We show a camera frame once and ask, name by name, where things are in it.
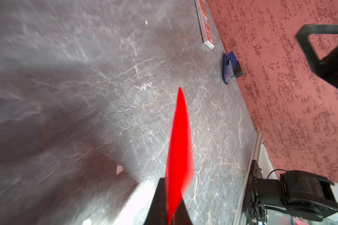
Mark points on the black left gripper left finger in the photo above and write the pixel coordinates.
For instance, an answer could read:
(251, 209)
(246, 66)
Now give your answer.
(157, 214)

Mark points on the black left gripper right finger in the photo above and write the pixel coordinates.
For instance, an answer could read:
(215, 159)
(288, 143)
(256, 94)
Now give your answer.
(181, 216)

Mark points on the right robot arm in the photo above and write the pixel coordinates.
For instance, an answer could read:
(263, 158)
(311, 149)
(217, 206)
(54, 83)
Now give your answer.
(296, 193)

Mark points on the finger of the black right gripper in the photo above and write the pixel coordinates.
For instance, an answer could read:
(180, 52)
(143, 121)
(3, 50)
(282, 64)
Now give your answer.
(324, 53)

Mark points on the blue stapler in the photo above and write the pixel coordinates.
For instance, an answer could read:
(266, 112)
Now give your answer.
(231, 67)

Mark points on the red pencil box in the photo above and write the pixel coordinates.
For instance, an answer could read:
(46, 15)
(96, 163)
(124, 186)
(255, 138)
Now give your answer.
(204, 24)

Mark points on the red square paper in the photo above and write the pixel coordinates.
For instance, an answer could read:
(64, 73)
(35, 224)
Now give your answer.
(179, 168)

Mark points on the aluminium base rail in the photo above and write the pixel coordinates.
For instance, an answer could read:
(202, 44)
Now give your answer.
(260, 167)

